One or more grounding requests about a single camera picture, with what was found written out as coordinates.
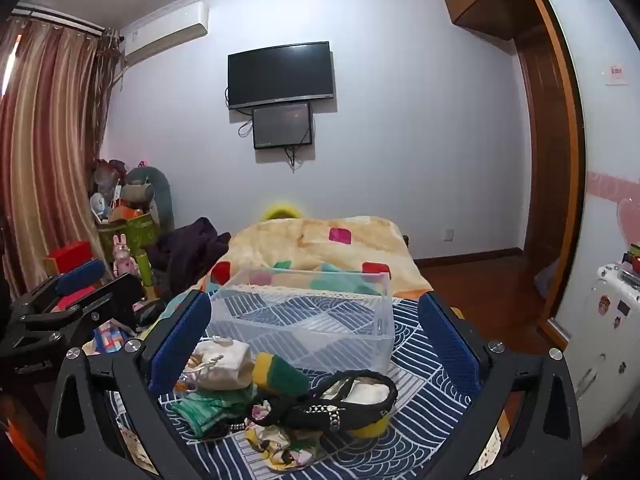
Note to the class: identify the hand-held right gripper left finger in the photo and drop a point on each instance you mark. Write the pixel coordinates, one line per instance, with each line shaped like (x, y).
(180, 345)

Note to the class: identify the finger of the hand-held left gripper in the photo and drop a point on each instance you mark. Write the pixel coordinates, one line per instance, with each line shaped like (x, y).
(117, 292)
(82, 275)

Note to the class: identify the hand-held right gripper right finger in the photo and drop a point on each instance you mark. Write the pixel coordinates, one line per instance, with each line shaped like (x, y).
(450, 342)

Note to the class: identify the green knitted cloth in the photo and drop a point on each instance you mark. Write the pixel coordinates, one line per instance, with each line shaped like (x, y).
(210, 407)

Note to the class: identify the yellow and green sock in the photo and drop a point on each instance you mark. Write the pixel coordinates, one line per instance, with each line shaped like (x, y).
(280, 375)

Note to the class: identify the black studded bag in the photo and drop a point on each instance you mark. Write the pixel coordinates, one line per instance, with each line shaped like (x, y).
(345, 405)

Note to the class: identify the clear plastic storage box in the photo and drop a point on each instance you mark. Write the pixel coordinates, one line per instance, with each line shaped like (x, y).
(305, 315)

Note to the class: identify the floral fabric pouch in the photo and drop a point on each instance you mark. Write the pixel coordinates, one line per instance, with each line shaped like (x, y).
(282, 447)

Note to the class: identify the red box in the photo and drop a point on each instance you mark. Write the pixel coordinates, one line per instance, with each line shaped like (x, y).
(72, 257)

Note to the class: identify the green cylinder toy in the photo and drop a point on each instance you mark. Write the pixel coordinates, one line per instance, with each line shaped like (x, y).
(146, 275)

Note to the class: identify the pink rabbit toy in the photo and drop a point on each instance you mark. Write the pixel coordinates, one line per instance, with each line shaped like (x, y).
(123, 257)

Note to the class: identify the colourful patchwork cloth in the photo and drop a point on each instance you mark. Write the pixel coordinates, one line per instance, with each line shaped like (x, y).
(109, 340)

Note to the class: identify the dark purple fleece cloth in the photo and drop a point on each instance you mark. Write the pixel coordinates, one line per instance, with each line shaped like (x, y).
(187, 255)

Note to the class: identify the grey plush toy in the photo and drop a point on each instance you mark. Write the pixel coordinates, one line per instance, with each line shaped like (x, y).
(150, 192)

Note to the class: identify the striped red curtain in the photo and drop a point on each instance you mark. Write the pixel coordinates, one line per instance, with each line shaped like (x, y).
(50, 150)

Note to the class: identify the white refrigerator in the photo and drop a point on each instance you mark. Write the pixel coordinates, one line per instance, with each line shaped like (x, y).
(607, 350)

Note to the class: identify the yellow blanket with coloured squares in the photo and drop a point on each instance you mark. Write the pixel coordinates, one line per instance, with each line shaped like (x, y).
(305, 240)

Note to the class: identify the yellow fuzzy item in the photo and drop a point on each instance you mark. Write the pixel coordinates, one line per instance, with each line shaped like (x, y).
(282, 211)

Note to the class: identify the small black monitor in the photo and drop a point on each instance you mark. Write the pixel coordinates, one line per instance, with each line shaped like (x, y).
(282, 126)

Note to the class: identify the curtain rod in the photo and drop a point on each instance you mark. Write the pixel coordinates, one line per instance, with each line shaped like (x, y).
(65, 19)

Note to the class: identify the white air conditioner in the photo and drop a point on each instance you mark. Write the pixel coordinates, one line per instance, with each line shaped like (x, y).
(165, 27)

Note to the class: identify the white wall socket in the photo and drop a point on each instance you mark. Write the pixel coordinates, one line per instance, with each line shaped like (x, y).
(448, 235)

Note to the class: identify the wooden door frame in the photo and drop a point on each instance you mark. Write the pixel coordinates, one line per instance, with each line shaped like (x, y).
(550, 160)

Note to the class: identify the pink wall border strip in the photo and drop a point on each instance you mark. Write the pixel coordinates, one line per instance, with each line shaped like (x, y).
(612, 185)

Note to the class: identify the black wall television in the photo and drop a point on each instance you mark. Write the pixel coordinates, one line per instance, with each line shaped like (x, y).
(281, 74)

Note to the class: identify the wall sticker with red print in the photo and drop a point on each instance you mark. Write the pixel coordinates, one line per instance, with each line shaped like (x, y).
(616, 74)

